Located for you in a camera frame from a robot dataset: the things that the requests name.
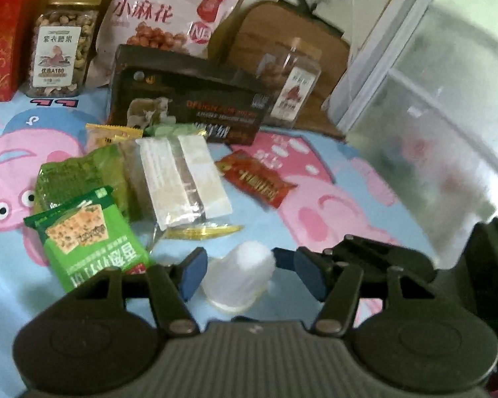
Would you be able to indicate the yellow candy wrapper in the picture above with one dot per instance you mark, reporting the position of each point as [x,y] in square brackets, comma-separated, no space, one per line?
[203,231]

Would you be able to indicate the yellow-edged peanut packet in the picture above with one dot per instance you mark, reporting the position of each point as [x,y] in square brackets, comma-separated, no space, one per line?
[112,134]

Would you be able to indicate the dark green snack packet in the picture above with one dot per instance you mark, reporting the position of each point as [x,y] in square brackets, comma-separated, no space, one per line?
[83,178]

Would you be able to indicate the green cracker packet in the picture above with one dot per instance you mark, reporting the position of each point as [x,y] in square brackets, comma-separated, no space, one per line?
[91,240]

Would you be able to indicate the red gift box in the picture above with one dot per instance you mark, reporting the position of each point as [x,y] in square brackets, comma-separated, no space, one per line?
[4,29]

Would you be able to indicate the dark cardboard box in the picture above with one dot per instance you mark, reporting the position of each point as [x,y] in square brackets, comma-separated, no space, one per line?
[191,91]

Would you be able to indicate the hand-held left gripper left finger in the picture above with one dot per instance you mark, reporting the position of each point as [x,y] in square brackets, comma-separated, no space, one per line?
[193,275]

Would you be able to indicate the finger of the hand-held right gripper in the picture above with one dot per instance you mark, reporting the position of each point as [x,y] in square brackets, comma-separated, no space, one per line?
[284,257]
[377,253]

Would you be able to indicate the white wafer packet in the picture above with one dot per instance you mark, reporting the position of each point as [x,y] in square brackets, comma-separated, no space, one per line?
[166,182]
[205,178]

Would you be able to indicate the red snack packet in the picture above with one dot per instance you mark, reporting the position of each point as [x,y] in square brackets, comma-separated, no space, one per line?
[257,178]

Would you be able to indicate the clear jar with white label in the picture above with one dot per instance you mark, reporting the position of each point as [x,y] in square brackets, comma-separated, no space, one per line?
[292,83]

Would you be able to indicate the pale green snack packet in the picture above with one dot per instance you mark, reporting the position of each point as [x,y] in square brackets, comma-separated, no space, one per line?
[170,129]

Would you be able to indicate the pink snack bag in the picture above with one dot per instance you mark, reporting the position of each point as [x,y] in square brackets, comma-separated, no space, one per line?
[157,8]

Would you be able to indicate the clear plastic storage bin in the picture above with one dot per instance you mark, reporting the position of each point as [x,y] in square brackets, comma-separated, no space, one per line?
[431,91]

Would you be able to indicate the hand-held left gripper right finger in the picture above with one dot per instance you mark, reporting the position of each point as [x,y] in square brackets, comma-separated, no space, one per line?
[309,271]

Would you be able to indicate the white jelly cup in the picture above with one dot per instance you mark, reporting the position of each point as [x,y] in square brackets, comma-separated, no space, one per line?
[240,273]

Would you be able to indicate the gold-lid nut jar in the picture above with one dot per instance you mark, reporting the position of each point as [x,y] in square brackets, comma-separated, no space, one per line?
[60,45]

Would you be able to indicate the cartoon pig printed blanket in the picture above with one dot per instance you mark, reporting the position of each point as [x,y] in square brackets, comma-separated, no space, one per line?
[8,124]

